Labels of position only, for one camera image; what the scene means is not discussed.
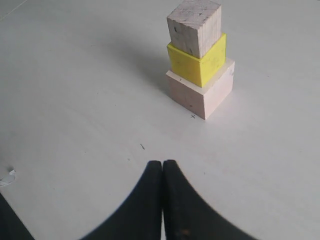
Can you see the yellow cube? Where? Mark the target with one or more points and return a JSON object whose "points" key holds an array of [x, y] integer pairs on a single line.
{"points": [[198, 70]]}

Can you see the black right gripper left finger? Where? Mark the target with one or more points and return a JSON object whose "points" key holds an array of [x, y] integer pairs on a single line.
{"points": [[139, 217]]}

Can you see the white paper scrap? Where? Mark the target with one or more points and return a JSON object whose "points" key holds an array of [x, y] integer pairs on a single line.
{"points": [[8, 178]]}

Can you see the large wooden cube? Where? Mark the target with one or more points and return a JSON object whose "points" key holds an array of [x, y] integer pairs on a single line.
{"points": [[202, 101]]}

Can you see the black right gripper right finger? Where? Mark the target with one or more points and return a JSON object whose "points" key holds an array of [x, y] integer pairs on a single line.
{"points": [[187, 216]]}

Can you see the medium wooden cube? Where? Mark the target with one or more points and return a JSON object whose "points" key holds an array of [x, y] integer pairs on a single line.
{"points": [[195, 26]]}

